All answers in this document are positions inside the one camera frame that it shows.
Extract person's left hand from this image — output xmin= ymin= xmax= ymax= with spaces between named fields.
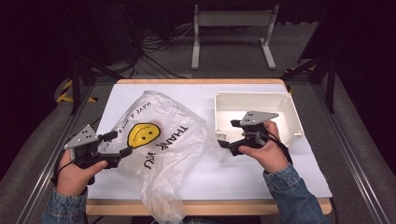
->
xmin=55 ymin=148 xmax=108 ymax=198

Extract clear plastic bag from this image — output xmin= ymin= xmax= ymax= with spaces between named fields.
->
xmin=106 ymin=90 xmax=229 ymax=224

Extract black floor cables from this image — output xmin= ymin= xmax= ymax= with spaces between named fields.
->
xmin=124 ymin=22 xmax=195 ymax=79

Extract right hand-held gripper black cable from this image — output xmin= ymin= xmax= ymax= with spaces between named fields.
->
xmin=264 ymin=130 xmax=294 ymax=166

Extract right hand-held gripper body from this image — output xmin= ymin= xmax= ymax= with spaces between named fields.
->
xmin=238 ymin=110 xmax=271 ymax=151

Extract hand-held gripper black cable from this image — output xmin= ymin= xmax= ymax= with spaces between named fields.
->
xmin=50 ymin=148 xmax=77 ymax=189
xmin=264 ymin=130 xmax=294 ymax=166

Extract person's right hand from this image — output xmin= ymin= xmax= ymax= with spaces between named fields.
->
xmin=237 ymin=120 xmax=290 ymax=175

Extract white plastic box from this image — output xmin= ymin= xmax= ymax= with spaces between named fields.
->
xmin=214 ymin=91 xmax=305 ymax=147

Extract yellow and black floor tape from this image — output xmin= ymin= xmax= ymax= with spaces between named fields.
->
xmin=55 ymin=78 xmax=98 ymax=104

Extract left hand-held gripper black cable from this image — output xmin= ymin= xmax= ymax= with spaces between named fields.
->
xmin=50 ymin=148 xmax=77 ymax=189

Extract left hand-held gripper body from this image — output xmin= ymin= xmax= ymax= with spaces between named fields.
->
xmin=63 ymin=124 xmax=123 ymax=171

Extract white metal stand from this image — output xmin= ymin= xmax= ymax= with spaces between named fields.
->
xmin=191 ymin=4 xmax=280 ymax=71

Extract black tripod stand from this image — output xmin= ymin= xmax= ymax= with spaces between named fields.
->
xmin=68 ymin=52 xmax=125 ymax=116
xmin=279 ymin=50 xmax=338 ymax=115

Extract aluminium frame rail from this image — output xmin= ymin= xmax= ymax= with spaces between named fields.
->
xmin=14 ymin=83 xmax=98 ymax=224
xmin=311 ymin=83 xmax=391 ymax=224

